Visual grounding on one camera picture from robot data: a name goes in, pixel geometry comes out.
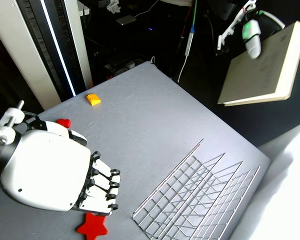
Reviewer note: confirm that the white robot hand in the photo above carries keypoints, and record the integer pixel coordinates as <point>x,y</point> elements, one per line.
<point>47,170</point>
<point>252,37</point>

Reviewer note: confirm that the beige paperback book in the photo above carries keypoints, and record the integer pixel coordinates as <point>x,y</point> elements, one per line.
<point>265,75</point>

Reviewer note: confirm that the red toy block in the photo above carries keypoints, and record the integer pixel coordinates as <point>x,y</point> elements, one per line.
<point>64,122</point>

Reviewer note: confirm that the red star block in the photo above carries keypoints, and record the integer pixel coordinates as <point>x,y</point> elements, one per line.
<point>92,227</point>

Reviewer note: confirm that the orange toy block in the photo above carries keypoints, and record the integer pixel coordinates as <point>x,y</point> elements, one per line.
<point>93,99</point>

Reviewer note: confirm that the black power strip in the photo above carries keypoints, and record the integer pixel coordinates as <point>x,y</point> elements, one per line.
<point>120,66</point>

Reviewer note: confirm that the grey flat device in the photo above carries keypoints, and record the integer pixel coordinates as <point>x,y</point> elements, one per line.
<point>125,20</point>

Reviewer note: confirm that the white black robot column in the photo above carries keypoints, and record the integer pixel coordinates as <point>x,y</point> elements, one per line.
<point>15,45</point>

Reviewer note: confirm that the crumpled white paper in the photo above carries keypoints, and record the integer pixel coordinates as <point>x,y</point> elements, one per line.
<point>113,6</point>

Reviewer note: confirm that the white curtain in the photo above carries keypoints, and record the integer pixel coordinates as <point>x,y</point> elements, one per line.
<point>285,200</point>

